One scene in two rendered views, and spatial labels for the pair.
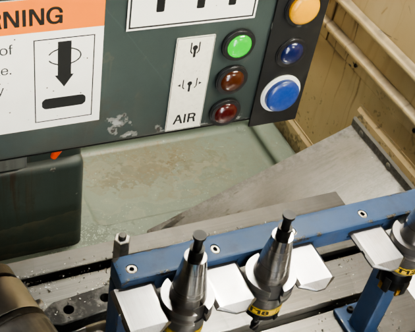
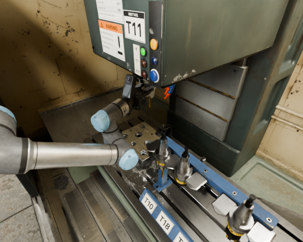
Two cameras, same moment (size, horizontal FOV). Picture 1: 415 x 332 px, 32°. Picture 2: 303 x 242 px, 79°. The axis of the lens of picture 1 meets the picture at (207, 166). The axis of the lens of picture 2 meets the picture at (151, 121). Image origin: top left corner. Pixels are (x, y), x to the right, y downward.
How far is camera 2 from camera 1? 0.68 m
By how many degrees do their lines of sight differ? 62
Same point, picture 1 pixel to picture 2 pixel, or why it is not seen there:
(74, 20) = (118, 30)
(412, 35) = not seen: outside the picture
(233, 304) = (167, 163)
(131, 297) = (157, 142)
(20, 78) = (114, 42)
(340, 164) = not seen: outside the picture
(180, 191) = (278, 200)
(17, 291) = (121, 103)
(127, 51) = (126, 43)
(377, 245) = (223, 203)
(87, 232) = (234, 178)
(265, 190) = (297, 221)
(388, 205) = not seen: hidden behind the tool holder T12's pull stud
